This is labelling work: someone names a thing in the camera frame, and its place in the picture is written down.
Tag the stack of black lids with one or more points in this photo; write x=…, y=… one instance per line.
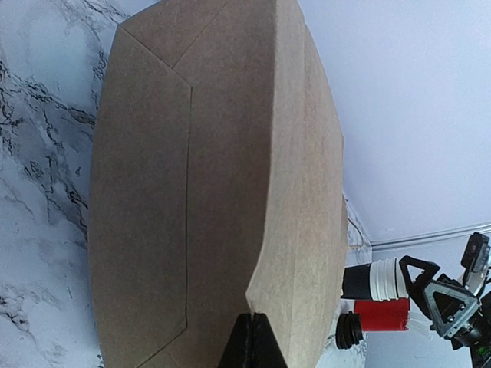
x=349, y=331

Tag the brown paper bag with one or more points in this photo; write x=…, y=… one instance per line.
x=216, y=185

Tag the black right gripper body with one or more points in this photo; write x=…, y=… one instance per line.
x=456, y=314

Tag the red utensil cup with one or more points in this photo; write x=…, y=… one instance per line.
x=383, y=316

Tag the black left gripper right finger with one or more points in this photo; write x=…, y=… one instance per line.
x=266, y=352

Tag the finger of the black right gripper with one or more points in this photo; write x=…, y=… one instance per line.
x=416, y=275

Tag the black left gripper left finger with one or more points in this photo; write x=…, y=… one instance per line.
x=238, y=351

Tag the stack of paper coffee cups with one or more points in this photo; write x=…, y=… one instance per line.
x=377, y=281

